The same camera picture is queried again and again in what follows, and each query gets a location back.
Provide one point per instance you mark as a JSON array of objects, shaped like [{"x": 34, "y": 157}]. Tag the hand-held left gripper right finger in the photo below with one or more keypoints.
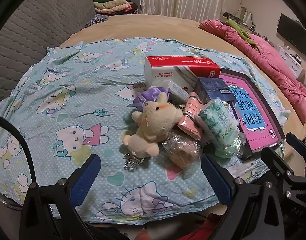
[{"x": 215, "y": 180}]

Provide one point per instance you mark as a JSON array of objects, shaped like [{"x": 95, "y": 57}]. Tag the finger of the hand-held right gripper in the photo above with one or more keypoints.
[
  {"x": 276, "y": 163},
  {"x": 299, "y": 145}
]

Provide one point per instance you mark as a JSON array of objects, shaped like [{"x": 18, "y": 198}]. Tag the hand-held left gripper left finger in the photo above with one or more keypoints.
[{"x": 86, "y": 180}]

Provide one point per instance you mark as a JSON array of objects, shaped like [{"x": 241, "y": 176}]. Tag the shallow pink purple-rimmed box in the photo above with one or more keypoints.
[{"x": 258, "y": 120}]

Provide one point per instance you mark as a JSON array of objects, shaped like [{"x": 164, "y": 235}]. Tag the silver tiara hair comb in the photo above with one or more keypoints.
[{"x": 134, "y": 162}]

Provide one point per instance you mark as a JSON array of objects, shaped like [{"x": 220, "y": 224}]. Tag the green floral tissue pack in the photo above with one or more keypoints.
[{"x": 218, "y": 122}]

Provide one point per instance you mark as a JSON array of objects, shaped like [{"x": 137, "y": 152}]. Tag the pink face mask pack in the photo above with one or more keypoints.
[{"x": 190, "y": 120}]

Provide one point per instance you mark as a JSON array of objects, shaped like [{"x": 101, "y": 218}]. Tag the cream teddy bear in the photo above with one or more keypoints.
[{"x": 153, "y": 120}]

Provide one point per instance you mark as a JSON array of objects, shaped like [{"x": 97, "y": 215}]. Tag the lilac satin scrunchie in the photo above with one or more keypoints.
[{"x": 145, "y": 96}]

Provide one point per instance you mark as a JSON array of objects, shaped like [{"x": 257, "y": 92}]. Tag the clear bagged beige sponge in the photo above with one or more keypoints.
[{"x": 183, "y": 150}]

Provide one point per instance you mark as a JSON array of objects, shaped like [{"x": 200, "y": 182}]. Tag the red garment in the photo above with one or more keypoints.
[{"x": 198, "y": 230}]

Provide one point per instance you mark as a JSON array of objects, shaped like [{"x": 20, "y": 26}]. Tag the light blue cartoon cat blanket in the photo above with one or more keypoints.
[{"x": 75, "y": 120}]

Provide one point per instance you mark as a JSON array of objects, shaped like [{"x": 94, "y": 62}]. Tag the pink quilt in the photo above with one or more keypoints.
[{"x": 275, "y": 65}]

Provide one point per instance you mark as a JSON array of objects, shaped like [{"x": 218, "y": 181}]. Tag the white drawer cabinet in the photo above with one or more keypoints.
[{"x": 290, "y": 60}]

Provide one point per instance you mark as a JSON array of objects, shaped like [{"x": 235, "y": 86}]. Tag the dark blue box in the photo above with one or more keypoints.
[{"x": 213, "y": 87}]

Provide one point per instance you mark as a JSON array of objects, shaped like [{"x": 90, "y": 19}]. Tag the red and white box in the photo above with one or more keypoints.
[{"x": 168, "y": 65}]

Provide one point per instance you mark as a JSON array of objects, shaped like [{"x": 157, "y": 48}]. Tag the green cloth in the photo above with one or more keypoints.
[{"x": 240, "y": 31}]

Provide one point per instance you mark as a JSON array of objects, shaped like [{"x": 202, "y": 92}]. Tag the black flat device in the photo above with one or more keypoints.
[{"x": 230, "y": 15}]

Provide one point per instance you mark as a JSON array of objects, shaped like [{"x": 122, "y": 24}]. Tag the beige round bed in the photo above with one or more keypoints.
[{"x": 168, "y": 27}]

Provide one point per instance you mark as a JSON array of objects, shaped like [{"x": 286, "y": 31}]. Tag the dark floral cloth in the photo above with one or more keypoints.
[{"x": 96, "y": 20}]

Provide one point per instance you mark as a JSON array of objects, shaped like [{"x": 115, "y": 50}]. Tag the stack of folded clothes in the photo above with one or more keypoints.
[{"x": 113, "y": 3}]

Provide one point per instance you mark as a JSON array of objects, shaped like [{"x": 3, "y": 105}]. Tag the black wall television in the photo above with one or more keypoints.
[{"x": 293, "y": 33}]

